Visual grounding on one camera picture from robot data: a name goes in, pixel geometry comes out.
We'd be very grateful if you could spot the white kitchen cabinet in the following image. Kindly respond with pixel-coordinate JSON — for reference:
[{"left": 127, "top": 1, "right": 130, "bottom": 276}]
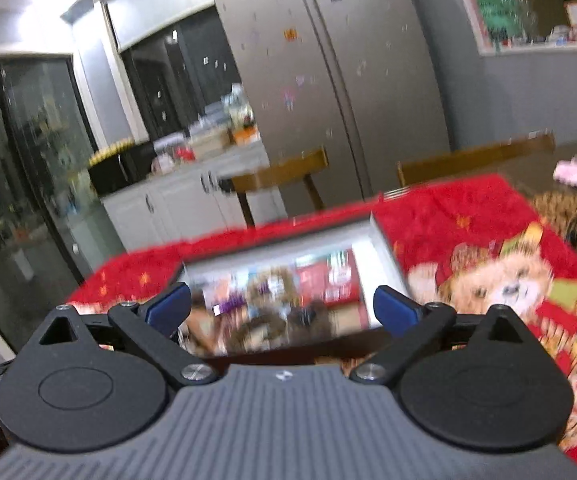
[{"left": 101, "top": 142, "right": 289, "bottom": 262}]

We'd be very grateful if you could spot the dark glass window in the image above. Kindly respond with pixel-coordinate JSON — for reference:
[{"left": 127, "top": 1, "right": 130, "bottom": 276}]
[{"left": 118, "top": 5, "right": 245, "bottom": 142}]

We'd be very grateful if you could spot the white-lined box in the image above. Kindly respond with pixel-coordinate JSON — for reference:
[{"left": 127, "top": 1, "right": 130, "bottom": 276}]
[{"left": 168, "top": 212, "right": 415, "bottom": 361}]

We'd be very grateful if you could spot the glass sliding door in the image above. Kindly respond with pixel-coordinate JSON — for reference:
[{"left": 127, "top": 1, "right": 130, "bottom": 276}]
[{"left": 0, "top": 59, "right": 100, "bottom": 353}]

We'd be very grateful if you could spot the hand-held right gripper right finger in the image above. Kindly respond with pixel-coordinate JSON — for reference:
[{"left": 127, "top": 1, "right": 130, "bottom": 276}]
[{"left": 349, "top": 285, "right": 539, "bottom": 386}]

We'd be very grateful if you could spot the wooden chair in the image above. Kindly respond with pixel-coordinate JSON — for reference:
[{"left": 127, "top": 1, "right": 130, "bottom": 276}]
[
  {"left": 231, "top": 146, "right": 330, "bottom": 227},
  {"left": 397, "top": 132, "right": 557, "bottom": 187}
]

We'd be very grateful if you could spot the clear plastic bag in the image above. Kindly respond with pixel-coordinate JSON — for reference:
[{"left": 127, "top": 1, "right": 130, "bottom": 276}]
[{"left": 221, "top": 84, "right": 256, "bottom": 128}]

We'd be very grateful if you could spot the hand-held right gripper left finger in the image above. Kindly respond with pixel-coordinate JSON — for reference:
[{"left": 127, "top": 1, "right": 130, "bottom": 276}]
[{"left": 37, "top": 282, "right": 219, "bottom": 386}]

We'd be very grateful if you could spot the red bear printed blanket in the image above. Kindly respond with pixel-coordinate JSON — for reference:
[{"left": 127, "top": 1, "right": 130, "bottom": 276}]
[{"left": 68, "top": 174, "right": 577, "bottom": 472}]

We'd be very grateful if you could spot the row of yellow items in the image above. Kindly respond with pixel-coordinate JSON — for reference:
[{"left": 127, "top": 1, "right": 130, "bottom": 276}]
[{"left": 88, "top": 139, "right": 135, "bottom": 167}]

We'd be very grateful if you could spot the black microwave oven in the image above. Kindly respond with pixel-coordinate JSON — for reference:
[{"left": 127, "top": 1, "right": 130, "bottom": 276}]
[{"left": 87, "top": 142, "right": 158, "bottom": 197}]

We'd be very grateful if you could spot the brown fuzzy item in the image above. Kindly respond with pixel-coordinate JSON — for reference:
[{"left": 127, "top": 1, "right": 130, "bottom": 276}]
[{"left": 532, "top": 189, "right": 577, "bottom": 249}]

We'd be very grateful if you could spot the silver double-door refrigerator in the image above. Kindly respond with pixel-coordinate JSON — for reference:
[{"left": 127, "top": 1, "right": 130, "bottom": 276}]
[{"left": 208, "top": 0, "right": 452, "bottom": 211}]

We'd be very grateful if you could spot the red packet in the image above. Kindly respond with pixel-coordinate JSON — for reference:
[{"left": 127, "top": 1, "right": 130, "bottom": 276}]
[{"left": 295, "top": 249, "right": 363, "bottom": 303}]

